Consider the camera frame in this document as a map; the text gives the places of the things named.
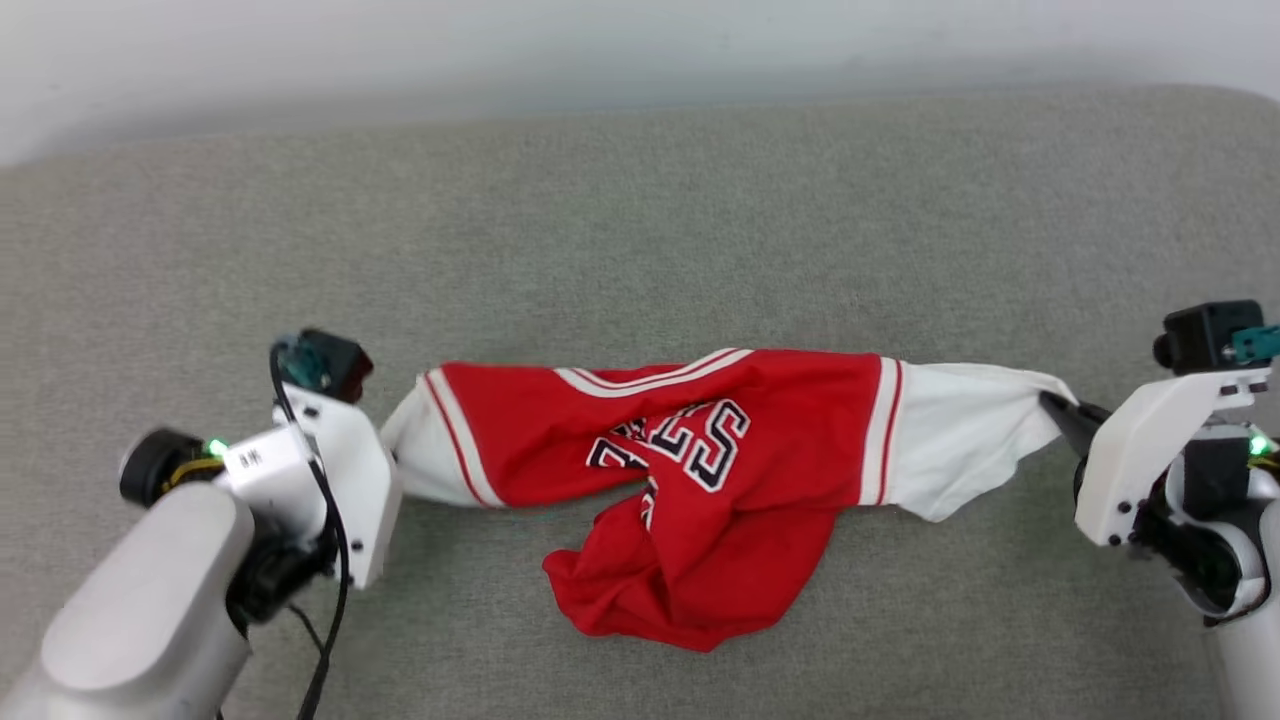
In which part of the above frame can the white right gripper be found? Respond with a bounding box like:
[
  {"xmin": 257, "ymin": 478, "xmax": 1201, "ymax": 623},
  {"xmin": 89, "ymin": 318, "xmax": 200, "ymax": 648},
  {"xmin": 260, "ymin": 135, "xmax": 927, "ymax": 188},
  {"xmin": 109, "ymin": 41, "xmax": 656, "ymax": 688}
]
[{"xmin": 1040, "ymin": 367, "xmax": 1272, "ymax": 547}]

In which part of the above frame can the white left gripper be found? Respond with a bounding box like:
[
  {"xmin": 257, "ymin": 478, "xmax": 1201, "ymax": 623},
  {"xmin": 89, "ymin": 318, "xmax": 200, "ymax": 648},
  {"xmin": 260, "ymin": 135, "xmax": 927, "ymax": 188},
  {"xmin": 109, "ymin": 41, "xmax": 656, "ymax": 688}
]
[{"xmin": 215, "ymin": 385, "xmax": 403, "ymax": 591}]

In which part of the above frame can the red and white jersey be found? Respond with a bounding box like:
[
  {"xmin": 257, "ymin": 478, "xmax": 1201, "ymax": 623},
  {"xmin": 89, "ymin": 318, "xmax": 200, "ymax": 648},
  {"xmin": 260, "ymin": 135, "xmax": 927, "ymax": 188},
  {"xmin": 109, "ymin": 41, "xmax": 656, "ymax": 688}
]
[{"xmin": 380, "ymin": 347, "xmax": 1079, "ymax": 653}]

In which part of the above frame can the grey fabric sofa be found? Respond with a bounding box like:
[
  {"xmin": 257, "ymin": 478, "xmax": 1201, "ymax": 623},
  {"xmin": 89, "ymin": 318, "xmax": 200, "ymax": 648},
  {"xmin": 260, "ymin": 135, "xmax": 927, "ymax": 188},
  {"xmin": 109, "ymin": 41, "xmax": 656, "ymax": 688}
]
[{"xmin": 0, "ymin": 85, "xmax": 1280, "ymax": 720}]

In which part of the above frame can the black right cable teal plug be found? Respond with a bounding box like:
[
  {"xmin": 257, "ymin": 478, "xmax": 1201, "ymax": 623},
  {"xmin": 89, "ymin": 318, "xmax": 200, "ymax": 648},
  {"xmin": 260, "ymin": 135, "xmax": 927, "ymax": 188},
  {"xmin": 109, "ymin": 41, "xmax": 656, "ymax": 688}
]
[{"xmin": 1232, "ymin": 325, "xmax": 1280, "ymax": 364}]

